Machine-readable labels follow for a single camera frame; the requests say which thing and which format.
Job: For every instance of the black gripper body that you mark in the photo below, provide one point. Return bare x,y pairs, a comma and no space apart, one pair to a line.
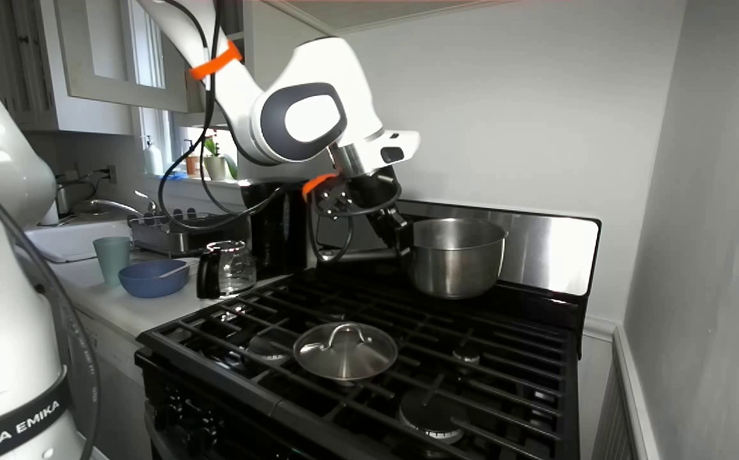
374,193

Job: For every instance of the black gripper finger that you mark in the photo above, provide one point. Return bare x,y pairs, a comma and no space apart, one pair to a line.
384,224
402,236

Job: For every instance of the stainless steel saucepan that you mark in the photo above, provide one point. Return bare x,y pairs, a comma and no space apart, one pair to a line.
459,258

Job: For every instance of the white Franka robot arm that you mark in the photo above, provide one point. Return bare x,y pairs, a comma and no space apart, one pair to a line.
299,118

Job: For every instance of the stainless steel pot lid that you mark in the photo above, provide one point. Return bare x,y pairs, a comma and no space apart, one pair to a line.
344,352

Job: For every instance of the potted plant in white pot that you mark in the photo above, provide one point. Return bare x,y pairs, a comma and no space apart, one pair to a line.
216,164

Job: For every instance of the black coffee maker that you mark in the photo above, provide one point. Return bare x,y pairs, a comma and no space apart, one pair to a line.
280,233

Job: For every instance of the black gas stove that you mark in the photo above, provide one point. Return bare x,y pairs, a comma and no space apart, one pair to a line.
471,366

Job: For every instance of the glass coffee carafe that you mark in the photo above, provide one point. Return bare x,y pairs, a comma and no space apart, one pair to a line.
230,270

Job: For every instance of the orange soap bottle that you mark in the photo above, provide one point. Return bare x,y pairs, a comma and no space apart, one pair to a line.
189,161

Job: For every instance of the metal dish rack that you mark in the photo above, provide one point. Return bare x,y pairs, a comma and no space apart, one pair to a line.
160,236

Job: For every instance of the white soap bottle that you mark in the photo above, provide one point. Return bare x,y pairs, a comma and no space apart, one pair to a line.
155,158

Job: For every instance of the blue bowl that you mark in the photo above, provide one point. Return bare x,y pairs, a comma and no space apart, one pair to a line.
155,278

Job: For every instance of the chrome faucet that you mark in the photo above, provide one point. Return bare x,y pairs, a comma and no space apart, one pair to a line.
115,205

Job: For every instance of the white framed window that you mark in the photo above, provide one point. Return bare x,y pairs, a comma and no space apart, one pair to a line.
152,51

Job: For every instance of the teal cup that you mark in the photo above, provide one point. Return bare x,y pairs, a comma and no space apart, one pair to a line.
113,256

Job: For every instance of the glass cabinet door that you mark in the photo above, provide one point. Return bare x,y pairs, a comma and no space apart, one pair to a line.
96,85

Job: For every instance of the white sink basin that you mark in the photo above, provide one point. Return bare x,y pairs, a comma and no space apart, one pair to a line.
64,241

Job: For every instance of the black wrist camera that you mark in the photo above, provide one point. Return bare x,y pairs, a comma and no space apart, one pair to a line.
333,201

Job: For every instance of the wall power outlet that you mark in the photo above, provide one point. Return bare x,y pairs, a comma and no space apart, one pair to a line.
105,175

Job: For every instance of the white wall cabinet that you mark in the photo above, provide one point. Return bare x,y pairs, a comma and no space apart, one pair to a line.
50,103

